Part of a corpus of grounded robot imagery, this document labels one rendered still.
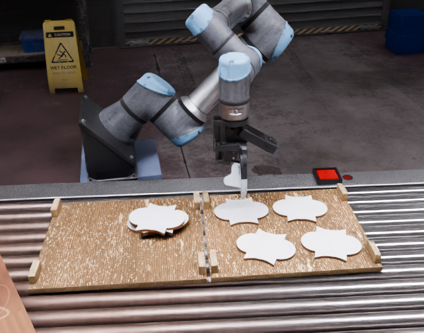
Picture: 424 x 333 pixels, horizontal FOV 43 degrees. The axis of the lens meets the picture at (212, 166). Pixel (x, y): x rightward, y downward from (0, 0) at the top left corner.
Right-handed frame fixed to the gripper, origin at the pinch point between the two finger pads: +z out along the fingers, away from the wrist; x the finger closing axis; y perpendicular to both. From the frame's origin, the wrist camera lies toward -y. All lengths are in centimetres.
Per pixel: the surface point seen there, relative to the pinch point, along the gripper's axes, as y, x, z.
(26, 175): 117, -191, 103
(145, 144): 28, -57, 16
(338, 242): -22.4, 16.5, 8.1
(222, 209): 5.2, -0.7, 8.1
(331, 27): -168, -485, 95
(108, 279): 34.0, 24.0, 9.0
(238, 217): 1.1, 3.5, 8.1
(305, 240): -14.3, 15.1, 8.1
